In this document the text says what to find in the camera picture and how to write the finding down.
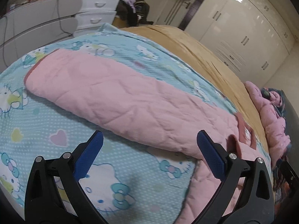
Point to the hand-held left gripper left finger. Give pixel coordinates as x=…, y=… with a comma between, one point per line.
x=90, y=152

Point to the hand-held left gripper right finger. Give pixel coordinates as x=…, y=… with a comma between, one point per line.
x=210, y=154

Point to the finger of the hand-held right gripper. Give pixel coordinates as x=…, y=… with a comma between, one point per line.
x=288, y=173

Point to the pink quilted garment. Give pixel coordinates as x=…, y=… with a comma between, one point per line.
x=130, y=102

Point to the pile of dark clothes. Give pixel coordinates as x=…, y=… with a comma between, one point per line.
x=130, y=14

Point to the dark bed headboard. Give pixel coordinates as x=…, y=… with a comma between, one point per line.
x=290, y=119

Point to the pink puffer jacket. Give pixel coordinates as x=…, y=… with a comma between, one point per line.
x=272, y=119

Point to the blue cartoon printed blanket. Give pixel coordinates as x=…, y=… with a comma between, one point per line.
x=35, y=126

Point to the dark patterned cloth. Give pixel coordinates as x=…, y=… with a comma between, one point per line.
x=273, y=96

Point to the tan bed sheet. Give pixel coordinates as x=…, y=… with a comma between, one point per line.
x=191, y=51

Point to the white wardrobe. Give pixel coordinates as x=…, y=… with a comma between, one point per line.
x=243, y=23

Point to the grey desk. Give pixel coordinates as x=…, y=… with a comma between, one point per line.
x=28, y=28

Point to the white drawer chest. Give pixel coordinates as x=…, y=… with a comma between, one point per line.
x=99, y=4

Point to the white door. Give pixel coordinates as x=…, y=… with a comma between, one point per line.
x=170, y=7

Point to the purple cloth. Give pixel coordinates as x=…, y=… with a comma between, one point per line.
x=128, y=0

